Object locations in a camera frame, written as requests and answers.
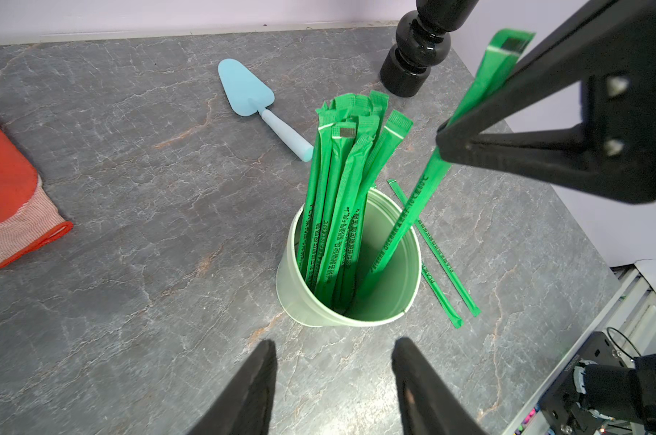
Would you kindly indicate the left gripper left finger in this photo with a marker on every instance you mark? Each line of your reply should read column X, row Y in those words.
column 245, row 406

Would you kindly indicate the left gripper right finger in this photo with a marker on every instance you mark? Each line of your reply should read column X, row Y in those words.
column 427, row 406

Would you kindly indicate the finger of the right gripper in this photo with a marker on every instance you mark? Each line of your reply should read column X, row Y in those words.
column 611, row 169
column 607, row 46

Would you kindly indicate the green straw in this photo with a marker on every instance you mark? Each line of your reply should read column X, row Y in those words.
column 447, row 268
column 455, row 319
column 500, row 58

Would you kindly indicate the light green metal cup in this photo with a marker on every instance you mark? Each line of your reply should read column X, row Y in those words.
column 391, row 297

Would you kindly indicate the bundle of green wrapped straws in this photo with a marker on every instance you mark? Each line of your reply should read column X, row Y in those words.
column 356, row 136

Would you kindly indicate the green plant in black pot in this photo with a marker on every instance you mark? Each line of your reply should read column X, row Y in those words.
column 423, row 40

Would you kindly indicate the red work glove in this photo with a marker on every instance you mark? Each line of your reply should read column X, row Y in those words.
column 29, row 220

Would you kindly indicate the light blue garden trowel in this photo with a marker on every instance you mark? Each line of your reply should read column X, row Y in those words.
column 248, row 95

